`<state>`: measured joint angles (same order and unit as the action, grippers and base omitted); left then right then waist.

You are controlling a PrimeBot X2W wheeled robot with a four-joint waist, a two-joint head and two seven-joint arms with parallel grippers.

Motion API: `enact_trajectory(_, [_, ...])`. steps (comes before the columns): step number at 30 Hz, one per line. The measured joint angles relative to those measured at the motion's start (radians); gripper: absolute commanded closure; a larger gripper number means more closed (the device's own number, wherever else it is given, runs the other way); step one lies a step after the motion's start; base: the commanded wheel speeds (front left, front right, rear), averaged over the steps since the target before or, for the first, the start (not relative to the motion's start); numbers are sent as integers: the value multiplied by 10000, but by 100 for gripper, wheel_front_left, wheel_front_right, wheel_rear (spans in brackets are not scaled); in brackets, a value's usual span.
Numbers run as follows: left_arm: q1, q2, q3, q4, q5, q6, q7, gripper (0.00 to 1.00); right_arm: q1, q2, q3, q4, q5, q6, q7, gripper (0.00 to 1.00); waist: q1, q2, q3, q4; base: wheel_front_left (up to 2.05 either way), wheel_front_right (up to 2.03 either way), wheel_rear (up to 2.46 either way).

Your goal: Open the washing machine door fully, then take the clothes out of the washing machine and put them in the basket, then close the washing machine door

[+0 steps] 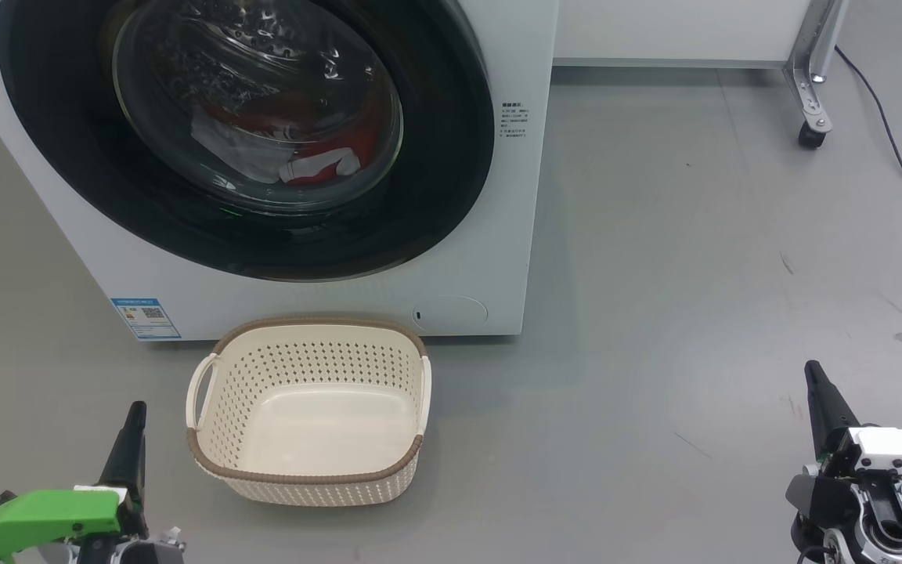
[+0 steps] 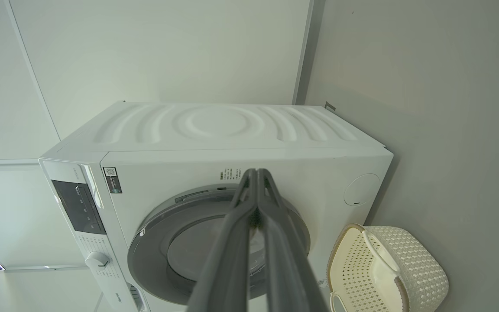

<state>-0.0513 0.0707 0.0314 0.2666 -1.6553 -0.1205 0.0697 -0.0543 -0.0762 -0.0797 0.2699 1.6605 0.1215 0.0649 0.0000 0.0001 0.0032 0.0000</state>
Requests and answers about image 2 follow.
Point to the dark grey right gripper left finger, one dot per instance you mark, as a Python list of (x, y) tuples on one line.
[(228, 260)]

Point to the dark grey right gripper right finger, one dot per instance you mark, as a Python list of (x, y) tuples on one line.
[(288, 268)]

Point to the round grey washer door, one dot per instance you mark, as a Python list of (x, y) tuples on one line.
[(154, 260)]

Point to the cream perforated laundry basket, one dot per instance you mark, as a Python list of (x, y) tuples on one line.
[(418, 260)]

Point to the white front-load washing machine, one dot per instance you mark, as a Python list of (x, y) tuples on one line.
[(232, 125)]

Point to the black washing machine display panel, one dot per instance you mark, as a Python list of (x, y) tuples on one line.
[(80, 208)]

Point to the round white filter cover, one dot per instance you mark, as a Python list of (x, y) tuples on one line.
[(362, 189)]

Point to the dark QR code sticker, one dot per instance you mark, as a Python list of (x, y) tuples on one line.
[(112, 180)]

